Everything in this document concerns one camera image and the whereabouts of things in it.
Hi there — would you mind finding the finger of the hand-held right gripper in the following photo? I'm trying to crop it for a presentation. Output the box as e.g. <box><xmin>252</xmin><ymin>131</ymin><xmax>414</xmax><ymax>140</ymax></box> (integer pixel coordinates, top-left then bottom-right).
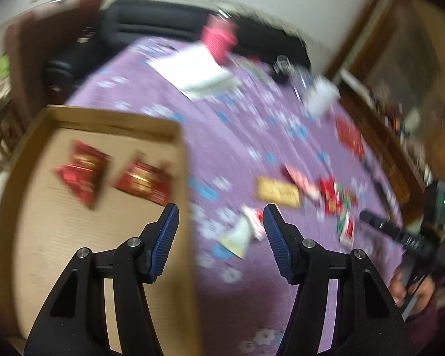
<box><xmin>360</xmin><ymin>211</ymin><xmax>407</xmax><ymax>244</ymax></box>

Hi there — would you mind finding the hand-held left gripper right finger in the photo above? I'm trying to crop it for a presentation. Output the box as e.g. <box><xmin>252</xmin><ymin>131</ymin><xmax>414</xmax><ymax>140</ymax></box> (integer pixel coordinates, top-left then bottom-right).
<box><xmin>263</xmin><ymin>204</ymin><xmax>416</xmax><ymax>356</ymax></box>

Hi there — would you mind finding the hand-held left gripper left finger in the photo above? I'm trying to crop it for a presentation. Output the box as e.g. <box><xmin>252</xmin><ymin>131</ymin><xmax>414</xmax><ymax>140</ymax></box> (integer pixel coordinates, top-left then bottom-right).
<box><xmin>24</xmin><ymin>203</ymin><xmax>180</xmax><ymax>356</ymax></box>

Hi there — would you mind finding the green candy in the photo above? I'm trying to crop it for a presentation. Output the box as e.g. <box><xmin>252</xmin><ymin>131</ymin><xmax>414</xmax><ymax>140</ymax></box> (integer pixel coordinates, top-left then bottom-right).
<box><xmin>337</xmin><ymin>211</ymin><xmax>357</xmax><ymax>247</ymax></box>

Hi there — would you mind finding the bright red snack packet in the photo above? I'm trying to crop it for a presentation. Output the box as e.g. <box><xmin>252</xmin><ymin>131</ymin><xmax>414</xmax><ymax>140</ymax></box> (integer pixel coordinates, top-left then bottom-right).
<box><xmin>319</xmin><ymin>178</ymin><xmax>338</xmax><ymax>216</ymax></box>

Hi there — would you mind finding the large dark red snack packet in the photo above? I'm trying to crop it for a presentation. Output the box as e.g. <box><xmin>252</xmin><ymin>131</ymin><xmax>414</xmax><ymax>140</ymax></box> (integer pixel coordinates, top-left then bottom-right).
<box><xmin>113</xmin><ymin>152</ymin><xmax>173</xmax><ymax>204</ymax></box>

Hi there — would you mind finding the shallow cardboard box tray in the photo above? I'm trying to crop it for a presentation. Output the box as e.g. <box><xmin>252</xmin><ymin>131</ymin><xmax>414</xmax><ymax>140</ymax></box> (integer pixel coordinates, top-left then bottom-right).
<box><xmin>0</xmin><ymin>106</ymin><xmax>203</xmax><ymax>356</ymax></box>

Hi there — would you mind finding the small dark red snack packet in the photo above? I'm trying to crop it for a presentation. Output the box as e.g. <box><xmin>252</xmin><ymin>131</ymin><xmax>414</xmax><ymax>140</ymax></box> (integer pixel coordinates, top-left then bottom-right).
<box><xmin>54</xmin><ymin>140</ymin><xmax>112</xmax><ymax>210</ymax></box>

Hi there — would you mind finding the person's right forearm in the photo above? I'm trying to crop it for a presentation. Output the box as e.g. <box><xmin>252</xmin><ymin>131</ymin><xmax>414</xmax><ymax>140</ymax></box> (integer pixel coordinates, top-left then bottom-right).
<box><xmin>406</xmin><ymin>297</ymin><xmax>445</xmax><ymax>356</ymax></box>

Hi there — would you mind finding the person's right hand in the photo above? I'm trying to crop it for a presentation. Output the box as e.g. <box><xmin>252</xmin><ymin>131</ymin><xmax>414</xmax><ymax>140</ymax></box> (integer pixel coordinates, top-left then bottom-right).
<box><xmin>389</xmin><ymin>269</ymin><xmax>437</xmax><ymax>317</ymax></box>

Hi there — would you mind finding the wooden cabinet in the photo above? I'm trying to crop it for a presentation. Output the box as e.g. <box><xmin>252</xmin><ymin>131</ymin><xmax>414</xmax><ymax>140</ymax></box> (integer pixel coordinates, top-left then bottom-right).
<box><xmin>326</xmin><ymin>0</ymin><xmax>445</xmax><ymax>223</ymax></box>

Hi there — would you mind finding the red mesh bag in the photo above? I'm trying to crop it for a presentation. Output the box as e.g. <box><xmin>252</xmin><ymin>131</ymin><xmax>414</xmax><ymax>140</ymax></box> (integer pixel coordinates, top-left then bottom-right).
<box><xmin>336</xmin><ymin>117</ymin><xmax>366</xmax><ymax>160</ymax></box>

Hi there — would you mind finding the purple floral tablecloth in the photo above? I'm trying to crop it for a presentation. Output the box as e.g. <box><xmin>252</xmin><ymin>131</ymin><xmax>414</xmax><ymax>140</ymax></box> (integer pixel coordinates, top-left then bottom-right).
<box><xmin>65</xmin><ymin>37</ymin><xmax>412</xmax><ymax>356</ymax></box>

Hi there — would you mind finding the white plastic jar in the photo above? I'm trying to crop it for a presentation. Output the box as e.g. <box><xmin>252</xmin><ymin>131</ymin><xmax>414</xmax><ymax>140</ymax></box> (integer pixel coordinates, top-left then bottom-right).
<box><xmin>304</xmin><ymin>76</ymin><xmax>342</xmax><ymax>117</ymax></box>

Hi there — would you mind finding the green paper envelope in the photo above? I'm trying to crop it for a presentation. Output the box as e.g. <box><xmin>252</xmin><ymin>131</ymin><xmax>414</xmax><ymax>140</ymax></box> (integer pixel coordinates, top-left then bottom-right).
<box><xmin>182</xmin><ymin>72</ymin><xmax>243</xmax><ymax>101</ymax></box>

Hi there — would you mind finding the small black pouch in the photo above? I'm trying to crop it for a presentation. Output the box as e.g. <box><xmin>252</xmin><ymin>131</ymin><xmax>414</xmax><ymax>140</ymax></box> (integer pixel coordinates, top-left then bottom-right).
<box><xmin>272</xmin><ymin>55</ymin><xmax>293</xmax><ymax>84</ymax></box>

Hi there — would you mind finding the green printed booklet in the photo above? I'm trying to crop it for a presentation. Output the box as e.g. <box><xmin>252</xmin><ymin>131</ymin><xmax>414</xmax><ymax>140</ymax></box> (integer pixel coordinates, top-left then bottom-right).
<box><xmin>241</xmin><ymin>57</ymin><xmax>271</xmax><ymax>78</ymax></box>

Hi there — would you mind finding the white paper sheet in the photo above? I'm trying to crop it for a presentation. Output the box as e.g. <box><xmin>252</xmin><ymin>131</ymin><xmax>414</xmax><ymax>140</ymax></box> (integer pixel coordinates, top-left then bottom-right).
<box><xmin>148</xmin><ymin>42</ymin><xmax>231</xmax><ymax>90</ymax></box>

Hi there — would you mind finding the pink sleeved bottle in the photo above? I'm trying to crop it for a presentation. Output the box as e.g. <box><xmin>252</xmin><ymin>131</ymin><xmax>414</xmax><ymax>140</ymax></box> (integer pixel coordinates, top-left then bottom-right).
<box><xmin>200</xmin><ymin>13</ymin><xmax>240</xmax><ymax>62</ymax></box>

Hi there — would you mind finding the black leather sofa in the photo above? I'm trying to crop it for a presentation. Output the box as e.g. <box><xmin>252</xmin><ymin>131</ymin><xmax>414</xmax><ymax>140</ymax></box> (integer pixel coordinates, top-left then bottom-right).
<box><xmin>42</xmin><ymin>0</ymin><xmax>312</xmax><ymax>90</ymax></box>

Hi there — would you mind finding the brown armchair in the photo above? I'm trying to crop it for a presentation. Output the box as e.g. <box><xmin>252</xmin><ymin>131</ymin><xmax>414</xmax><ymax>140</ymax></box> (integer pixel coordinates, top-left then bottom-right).
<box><xmin>4</xmin><ymin>0</ymin><xmax>104</xmax><ymax>130</ymax></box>

